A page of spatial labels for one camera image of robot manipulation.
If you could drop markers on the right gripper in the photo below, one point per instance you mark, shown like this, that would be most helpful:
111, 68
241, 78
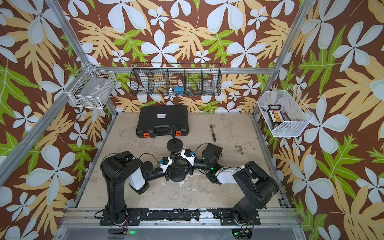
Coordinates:
190, 168

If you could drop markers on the black stand pole with clip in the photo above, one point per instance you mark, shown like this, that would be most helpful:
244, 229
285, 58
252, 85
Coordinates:
172, 130

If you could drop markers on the screw box in basket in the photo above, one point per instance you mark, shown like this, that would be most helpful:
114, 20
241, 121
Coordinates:
275, 114

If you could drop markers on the white wire basket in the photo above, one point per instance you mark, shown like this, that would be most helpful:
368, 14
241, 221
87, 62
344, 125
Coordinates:
296, 114
91, 87

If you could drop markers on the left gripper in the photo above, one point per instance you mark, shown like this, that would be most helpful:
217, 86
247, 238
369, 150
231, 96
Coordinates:
168, 174

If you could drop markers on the black round base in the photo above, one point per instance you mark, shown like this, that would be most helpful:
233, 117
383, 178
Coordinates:
174, 145
177, 174

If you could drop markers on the white wire basket right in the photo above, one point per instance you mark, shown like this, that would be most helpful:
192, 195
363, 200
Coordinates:
296, 114

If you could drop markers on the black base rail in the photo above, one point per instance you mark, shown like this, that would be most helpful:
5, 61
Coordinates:
180, 215

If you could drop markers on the red handled ratchet wrench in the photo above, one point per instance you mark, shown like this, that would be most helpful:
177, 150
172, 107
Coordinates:
213, 134

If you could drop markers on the blue object in basket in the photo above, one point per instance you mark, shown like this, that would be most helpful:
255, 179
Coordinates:
179, 90

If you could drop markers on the black plastic tool case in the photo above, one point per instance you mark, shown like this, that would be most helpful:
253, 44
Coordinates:
156, 121

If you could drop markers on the black wire basket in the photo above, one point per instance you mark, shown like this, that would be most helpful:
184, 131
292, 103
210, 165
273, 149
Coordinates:
197, 79

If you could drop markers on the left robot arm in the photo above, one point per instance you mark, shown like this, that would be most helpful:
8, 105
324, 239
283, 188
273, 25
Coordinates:
118, 169

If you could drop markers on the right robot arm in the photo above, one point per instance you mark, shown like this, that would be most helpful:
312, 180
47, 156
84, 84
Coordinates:
256, 184

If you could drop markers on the white wire basket left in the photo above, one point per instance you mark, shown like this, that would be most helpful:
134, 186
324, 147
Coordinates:
91, 87

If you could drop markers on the black phone holder plate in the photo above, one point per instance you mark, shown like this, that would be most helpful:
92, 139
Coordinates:
217, 150

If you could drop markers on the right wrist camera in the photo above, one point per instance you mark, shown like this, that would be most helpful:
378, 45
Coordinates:
189, 155

